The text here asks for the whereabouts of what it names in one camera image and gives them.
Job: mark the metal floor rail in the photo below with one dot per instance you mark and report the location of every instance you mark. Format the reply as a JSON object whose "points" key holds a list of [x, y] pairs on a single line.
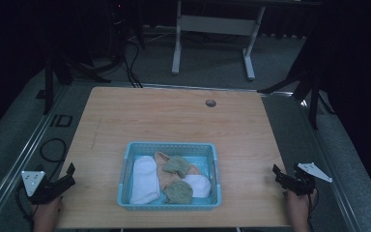
{"points": [[22, 158]]}

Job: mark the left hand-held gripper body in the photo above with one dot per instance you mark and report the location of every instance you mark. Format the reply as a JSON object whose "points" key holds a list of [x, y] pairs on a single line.
{"points": [[46, 190]]}

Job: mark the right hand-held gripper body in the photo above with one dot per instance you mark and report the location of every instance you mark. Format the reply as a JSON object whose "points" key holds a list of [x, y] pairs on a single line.
{"points": [[302, 180]]}

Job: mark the short white sock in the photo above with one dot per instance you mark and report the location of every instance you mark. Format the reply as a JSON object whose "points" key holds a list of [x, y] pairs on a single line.
{"points": [[201, 185]]}

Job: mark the light blue plastic basket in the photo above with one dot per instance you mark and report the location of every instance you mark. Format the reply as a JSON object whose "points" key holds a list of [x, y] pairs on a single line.
{"points": [[170, 149]]}

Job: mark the person's left hand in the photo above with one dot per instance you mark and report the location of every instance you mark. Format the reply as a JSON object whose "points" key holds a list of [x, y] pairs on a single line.
{"points": [[46, 214]]}

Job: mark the person's right hand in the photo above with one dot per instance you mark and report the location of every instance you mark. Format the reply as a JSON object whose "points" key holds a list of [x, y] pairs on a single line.
{"points": [[298, 211]]}

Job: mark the white metal desk frame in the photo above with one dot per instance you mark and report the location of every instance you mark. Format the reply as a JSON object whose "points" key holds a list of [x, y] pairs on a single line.
{"points": [[217, 25]]}

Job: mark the long white sock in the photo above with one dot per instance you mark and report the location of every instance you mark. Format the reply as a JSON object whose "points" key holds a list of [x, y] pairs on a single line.
{"points": [[145, 180]]}

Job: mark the green rolled sock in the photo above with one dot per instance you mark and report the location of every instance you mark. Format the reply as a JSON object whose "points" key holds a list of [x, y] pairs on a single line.
{"points": [[178, 192], [177, 165]]}

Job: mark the black tripod stand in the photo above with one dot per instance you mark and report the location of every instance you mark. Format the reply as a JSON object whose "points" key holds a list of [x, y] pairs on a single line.
{"points": [[49, 87], [314, 96]]}

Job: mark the green-grey cloth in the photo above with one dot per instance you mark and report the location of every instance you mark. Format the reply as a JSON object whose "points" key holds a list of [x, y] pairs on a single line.
{"points": [[165, 180]]}

